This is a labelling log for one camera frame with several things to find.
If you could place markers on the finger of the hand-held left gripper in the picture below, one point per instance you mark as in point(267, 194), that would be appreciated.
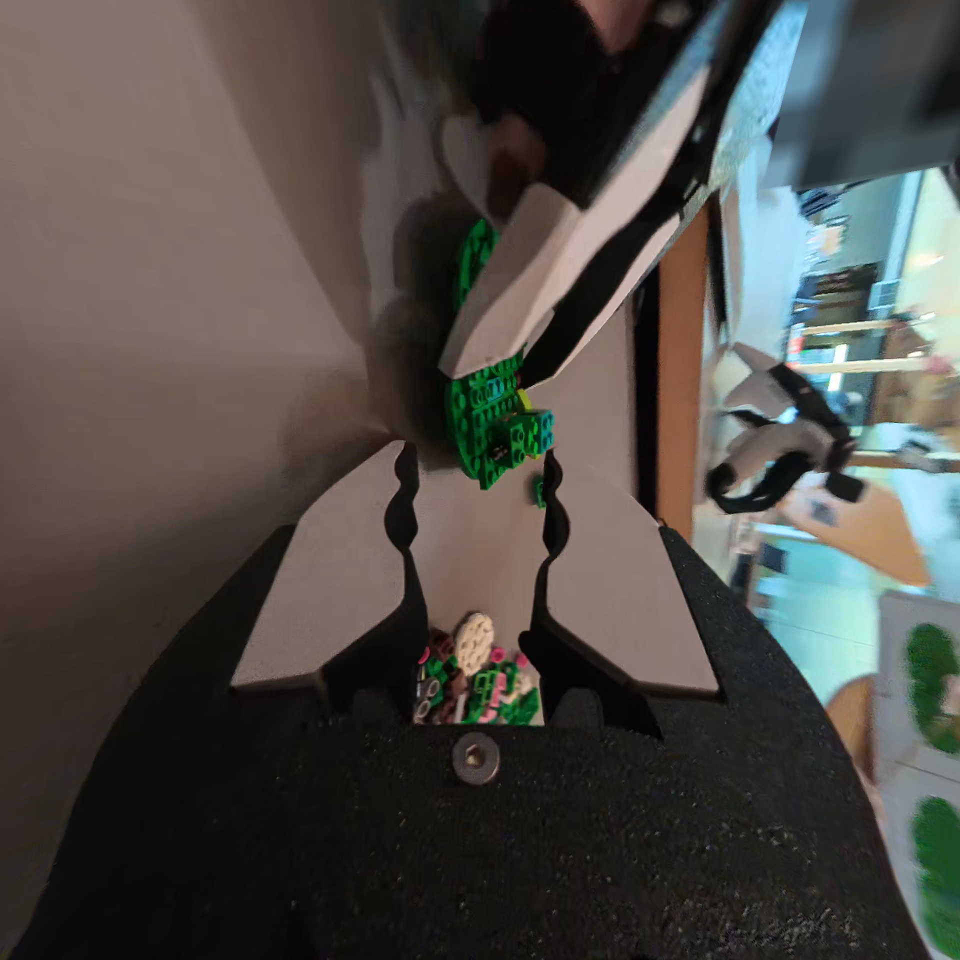
point(645, 274)
point(540, 277)

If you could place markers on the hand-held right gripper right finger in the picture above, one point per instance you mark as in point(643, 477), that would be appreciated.
point(630, 600)

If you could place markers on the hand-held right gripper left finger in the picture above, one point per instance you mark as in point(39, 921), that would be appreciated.
point(322, 585)

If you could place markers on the green lego base plate build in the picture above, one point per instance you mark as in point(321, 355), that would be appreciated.
point(480, 427)

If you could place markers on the green two-stud lego brick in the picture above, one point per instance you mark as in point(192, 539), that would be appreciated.
point(538, 491)

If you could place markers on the white round lego plate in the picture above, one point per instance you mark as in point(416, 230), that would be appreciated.
point(475, 641)

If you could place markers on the pile of green lego pieces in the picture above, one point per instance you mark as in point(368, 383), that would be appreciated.
point(487, 697)

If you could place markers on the open lego instruction booklet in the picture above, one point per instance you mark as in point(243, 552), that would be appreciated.
point(900, 750)

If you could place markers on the person's left hand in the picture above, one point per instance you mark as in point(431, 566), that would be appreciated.
point(517, 176)

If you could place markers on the grey adjoining table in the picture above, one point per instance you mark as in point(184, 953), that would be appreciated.
point(682, 375)

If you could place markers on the wooden board stand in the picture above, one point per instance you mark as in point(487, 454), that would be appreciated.
point(851, 720)

